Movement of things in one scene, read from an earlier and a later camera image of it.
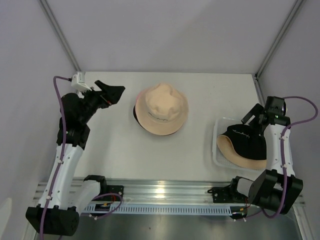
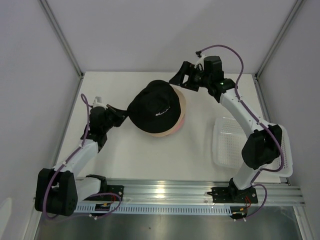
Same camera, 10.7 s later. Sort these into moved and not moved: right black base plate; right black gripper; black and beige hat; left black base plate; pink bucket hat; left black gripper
Moved: left black gripper; right black gripper; black and beige hat; pink bucket hat
Not moved: right black base plate; left black base plate
